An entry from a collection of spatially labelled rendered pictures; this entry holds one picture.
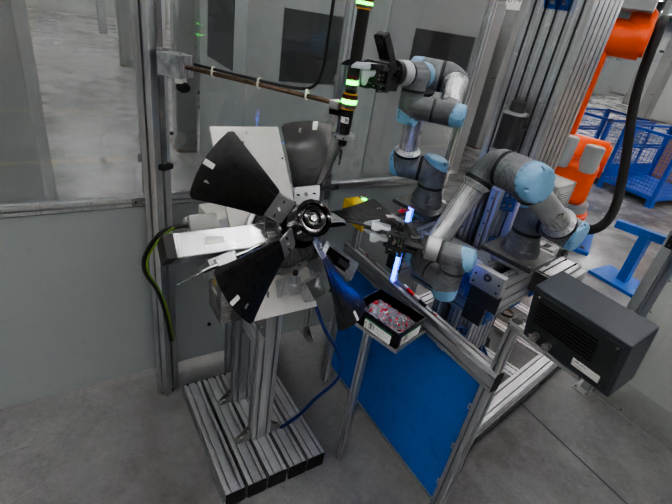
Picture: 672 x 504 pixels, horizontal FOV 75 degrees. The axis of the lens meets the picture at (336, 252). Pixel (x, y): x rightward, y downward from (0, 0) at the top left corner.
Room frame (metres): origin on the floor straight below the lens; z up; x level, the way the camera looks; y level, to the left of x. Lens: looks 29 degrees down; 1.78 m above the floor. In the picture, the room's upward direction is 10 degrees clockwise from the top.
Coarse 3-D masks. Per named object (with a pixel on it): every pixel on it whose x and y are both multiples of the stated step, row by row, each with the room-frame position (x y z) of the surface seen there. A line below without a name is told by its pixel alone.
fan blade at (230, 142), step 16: (224, 144) 1.21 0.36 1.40; (240, 144) 1.23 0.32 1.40; (224, 160) 1.20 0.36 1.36; (240, 160) 1.21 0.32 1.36; (256, 160) 1.23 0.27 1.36; (208, 176) 1.18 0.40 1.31; (224, 176) 1.19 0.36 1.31; (240, 176) 1.20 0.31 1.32; (256, 176) 1.22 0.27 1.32; (192, 192) 1.16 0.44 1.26; (208, 192) 1.17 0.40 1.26; (224, 192) 1.19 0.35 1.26; (240, 192) 1.20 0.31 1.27; (256, 192) 1.21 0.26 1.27; (272, 192) 1.22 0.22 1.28; (240, 208) 1.20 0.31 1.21; (256, 208) 1.21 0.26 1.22
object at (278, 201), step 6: (276, 198) 1.23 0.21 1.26; (282, 198) 1.23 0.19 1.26; (288, 198) 1.23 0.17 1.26; (276, 204) 1.23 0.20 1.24; (282, 204) 1.23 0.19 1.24; (288, 204) 1.24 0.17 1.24; (294, 204) 1.24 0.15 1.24; (270, 210) 1.23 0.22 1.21; (276, 210) 1.23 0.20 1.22; (282, 210) 1.23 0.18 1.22; (288, 210) 1.24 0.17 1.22; (270, 216) 1.23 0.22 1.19; (276, 216) 1.23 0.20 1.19; (282, 216) 1.24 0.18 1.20
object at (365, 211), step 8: (368, 200) 1.51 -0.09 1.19; (376, 200) 1.52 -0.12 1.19; (344, 208) 1.41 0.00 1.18; (352, 208) 1.42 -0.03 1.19; (360, 208) 1.43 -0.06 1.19; (368, 208) 1.45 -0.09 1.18; (384, 208) 1.48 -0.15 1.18; (344, 216) 1.31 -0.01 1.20; (352, 216) 1.34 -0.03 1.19; (360, 216) 1.35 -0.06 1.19; (368, 216) 1.37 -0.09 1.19; (376, 216) 1.40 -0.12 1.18; (384, 216) 1.42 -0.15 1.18; (360, 224) 1.30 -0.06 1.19
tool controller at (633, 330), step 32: (544, 288) 1.00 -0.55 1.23; (576, 288) 1.00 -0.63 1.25; (544, 320) 0.98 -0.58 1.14; (576, 320) 0.91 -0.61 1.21; (608, 320) 0.89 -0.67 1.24; (640, 320) 0.89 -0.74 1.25; (576, 352) 0.90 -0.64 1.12; (608, 352) 0.84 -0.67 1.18; (640, 352) 0.85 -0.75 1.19; (608, 384) 0.84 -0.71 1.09
